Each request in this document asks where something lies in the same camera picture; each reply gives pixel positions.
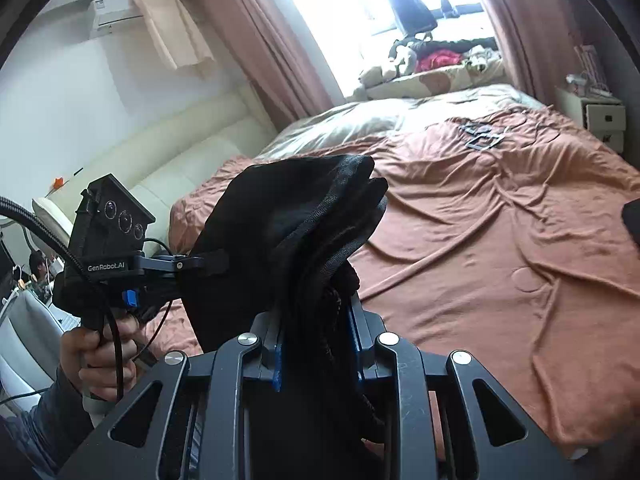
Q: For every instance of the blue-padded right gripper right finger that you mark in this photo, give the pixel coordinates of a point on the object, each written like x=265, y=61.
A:
x=364, y=329

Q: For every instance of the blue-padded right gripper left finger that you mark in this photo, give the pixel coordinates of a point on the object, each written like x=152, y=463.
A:
x=264, y=363

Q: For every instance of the black shorts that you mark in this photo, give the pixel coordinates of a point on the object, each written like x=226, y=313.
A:
x=288, y=230

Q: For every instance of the person's left forearm grey sleeve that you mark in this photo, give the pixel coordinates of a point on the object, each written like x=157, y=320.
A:
x=36, y=444

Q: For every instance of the person's left hand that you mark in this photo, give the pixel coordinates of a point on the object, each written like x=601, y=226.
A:
x=89, y=362

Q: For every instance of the orange-brown bed sheet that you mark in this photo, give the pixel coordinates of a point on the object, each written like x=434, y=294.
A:
x=517, y=253

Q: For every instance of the cream padded headboard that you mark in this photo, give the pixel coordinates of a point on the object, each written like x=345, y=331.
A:
x=164, y=162

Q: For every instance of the beige blanket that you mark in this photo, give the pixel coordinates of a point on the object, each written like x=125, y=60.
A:
x=390, y=117

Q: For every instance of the pile of clothes on windowsill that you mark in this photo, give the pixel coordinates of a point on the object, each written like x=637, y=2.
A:
x=412, y=55

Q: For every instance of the bear print pillow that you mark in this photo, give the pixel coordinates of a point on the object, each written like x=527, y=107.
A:
x=435, y=80

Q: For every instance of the folded black garment stack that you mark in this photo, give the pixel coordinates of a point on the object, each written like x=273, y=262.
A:
x=631, y=220

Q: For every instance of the left pink curtain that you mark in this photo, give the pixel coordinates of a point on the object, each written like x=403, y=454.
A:
x=273, y=45

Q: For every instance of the pink curtain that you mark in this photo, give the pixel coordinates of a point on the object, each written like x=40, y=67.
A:
x=538, y=40
x=273, y=45

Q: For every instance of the cream nightstand with drawers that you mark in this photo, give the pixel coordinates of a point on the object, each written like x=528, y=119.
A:
x=604, y=117

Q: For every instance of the striped bag on nightstand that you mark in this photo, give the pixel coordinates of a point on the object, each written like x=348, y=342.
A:
x=592, y=70

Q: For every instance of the right pink curtain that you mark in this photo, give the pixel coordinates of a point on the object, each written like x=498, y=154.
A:
x=538, y=40

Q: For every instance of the beige cloth hanging on wall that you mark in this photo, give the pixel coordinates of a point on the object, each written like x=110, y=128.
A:
x=176, y=38

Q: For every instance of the white wall air conditioner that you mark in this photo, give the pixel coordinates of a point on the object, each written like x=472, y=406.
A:
x=108, y=16

